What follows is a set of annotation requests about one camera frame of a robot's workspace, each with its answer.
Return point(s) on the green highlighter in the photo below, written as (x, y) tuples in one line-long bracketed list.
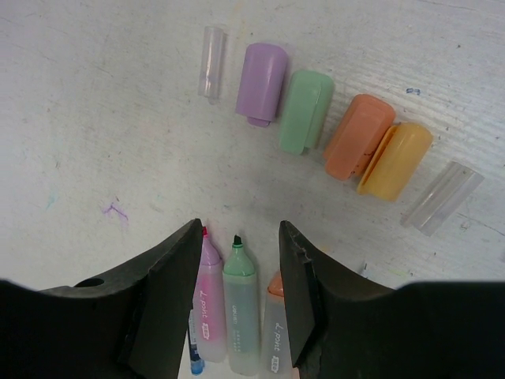
[(242, 311)]

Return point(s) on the clear blue pen cap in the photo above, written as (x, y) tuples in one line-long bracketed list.
[(211, 66)]

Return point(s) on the green highlighter cap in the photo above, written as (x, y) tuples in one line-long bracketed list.
[(307, 102)]

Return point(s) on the purple highlighter cap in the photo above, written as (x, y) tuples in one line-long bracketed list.
[(261, 82)]

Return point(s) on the blue ink pen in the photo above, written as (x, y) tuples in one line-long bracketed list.
[(196, 362)]

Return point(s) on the yellow orange highlighter cap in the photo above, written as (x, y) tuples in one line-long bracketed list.
[(394, 162)]

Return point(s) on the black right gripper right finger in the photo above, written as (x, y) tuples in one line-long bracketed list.
[(342, 325)]

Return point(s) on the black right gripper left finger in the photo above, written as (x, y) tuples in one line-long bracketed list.
[(127, 322)]

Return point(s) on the pink highlighter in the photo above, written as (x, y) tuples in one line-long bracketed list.
[(208, 304)]

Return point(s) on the clear green pen cap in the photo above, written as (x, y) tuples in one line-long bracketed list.
[(442, 197)]

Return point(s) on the orange highlighter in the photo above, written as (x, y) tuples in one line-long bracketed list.
[(275, 359)]

